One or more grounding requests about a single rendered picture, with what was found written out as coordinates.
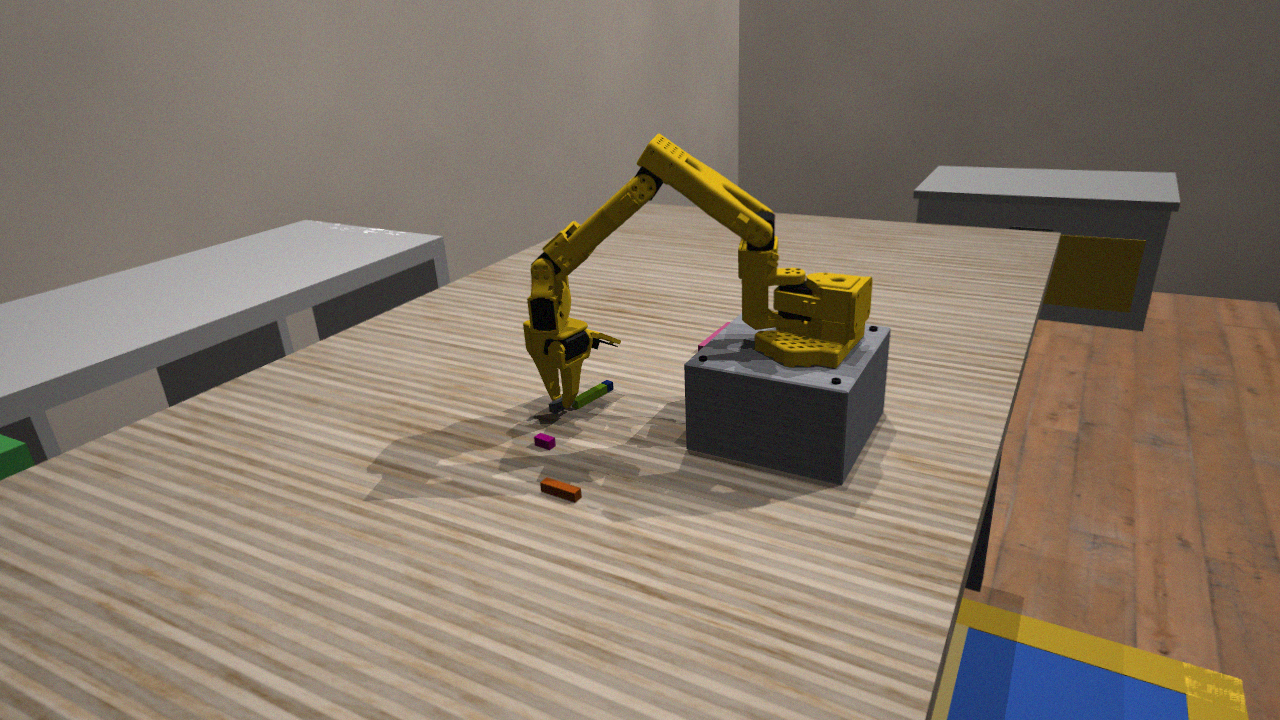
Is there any orange rectangular rod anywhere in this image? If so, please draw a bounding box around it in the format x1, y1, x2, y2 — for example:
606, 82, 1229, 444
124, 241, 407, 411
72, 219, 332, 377
540, 478, 582, 502

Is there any lime green rod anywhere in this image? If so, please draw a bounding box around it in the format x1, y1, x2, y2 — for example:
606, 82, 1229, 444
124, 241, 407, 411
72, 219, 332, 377
572, 383, 608, 409

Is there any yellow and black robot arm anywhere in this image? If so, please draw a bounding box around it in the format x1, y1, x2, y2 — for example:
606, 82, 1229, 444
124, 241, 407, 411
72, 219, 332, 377
527, 135, 867, 368

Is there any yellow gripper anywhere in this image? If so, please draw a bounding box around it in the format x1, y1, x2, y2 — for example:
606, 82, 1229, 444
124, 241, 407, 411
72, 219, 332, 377
524, 316, 621, 407

